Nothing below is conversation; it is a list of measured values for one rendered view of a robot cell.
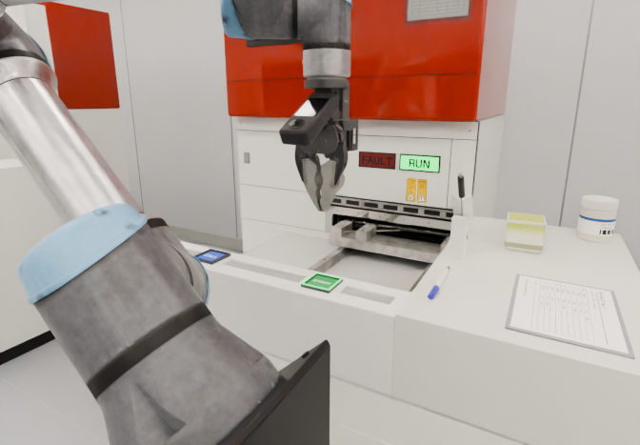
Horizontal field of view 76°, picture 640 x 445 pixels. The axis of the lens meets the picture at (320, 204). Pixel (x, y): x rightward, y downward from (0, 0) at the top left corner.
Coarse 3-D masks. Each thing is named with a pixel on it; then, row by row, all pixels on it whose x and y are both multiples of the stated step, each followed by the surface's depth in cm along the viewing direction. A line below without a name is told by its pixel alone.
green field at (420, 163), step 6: (402, 156) 120; (408, 156) 119; (414, 156) 118; (420, 156) 117; (426, 156) 117; (402, 162) 120; (408, 162) 120; (414, 162) 119; (420, 162) 118; (426, 162) 117; (432, 162) 116; (438, 162) 115; (402, 168) 121; (408, 168) 120; (414, 168) 119; (420, 168) 118; (426, 168) 117; (432, 168) 116
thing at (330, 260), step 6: (336, 252) 119; (342, 252) 121; (348, 252) 125; (324, 258) 114; (330, 258) 115; (336, 258) 118; (342, 258) 122; (318, 264) 110; (324, 264) 111; (330, 264) 115; (312, 270) 106; (318, 270) 109; (324, 270) 112
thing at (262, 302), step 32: (224, 288) 78; (256, 288) 74; (288, 288) 71; (352, 288) 72; (384, 288) 71; (224, 320) 80; (256, 320) 76; (288, 320) 72; (320, 320) 69; (352, 320) 66; (384, 320) 63; (288, 352) 74; (352, 352) 67; (384, 352) 64; (384, 384) 65
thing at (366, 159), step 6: (360, 156) 126; (366, 156) 125; (372, 156) 124; (378, 156) 124; (384, 156) 123; (390, 156) 122; (360, 162) 127; (366, 162) 126; (372, 162) 125; (378, 162) 124; (384, 162) 123; (390, 162) 122
